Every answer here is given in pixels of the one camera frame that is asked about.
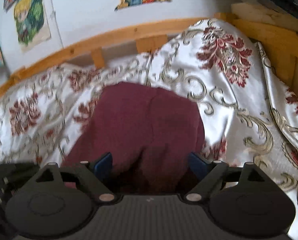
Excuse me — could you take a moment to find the maroon sweater garment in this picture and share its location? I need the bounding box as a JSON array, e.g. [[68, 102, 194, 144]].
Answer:
[[62, 82, 205, 194]]

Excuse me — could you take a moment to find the white floral satin bedspread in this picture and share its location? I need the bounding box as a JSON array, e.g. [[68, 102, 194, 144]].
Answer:
[[0, 19, 298, 239]]

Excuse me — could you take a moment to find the blonde character wall poster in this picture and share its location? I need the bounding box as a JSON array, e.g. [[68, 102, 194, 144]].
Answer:
[[3, 0, 51, 53]]

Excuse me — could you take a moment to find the wooden bed frame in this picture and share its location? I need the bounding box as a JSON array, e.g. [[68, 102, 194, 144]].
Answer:
[[0, 3, 298, 98]]

